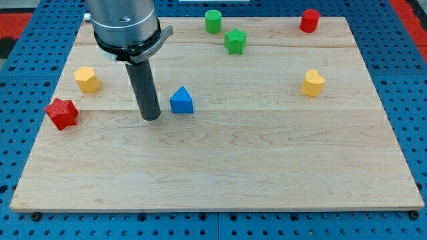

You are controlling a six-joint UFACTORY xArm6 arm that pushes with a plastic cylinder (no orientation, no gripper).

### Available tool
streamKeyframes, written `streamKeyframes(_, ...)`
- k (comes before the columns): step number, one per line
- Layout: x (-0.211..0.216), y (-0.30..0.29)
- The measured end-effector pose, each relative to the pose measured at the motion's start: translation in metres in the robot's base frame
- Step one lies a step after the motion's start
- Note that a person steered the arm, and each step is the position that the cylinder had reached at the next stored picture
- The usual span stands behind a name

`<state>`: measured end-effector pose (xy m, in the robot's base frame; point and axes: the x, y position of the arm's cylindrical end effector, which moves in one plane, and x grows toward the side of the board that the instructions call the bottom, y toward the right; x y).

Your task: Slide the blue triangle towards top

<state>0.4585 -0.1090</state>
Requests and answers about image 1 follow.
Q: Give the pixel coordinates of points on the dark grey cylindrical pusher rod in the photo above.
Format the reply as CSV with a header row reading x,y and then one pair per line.
x,y
143,85

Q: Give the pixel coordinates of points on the blue triangle block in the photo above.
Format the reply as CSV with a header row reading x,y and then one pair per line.
x,y
181,101

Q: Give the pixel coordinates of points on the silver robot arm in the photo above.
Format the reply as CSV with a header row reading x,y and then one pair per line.
x,y
130,32

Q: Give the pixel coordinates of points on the yellow hexagon block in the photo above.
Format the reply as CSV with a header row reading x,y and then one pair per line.
x,y
86,79

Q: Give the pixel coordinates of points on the red star block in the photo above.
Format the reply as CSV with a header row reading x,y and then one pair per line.
x,y
62,113

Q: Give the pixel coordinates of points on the green cylinder block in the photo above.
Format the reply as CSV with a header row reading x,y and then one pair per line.
x,y
213,21

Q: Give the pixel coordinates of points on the green star block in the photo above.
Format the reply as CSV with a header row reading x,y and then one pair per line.
x,y
235,41

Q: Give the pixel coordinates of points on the light wooden board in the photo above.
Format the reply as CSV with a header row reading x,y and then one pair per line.
x,y
254,142

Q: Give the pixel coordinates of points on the yellow heart block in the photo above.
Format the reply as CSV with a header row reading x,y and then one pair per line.
x,y
313,83

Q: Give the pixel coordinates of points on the red cylinder block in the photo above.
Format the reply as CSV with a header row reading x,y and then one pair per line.
x,y
309,20

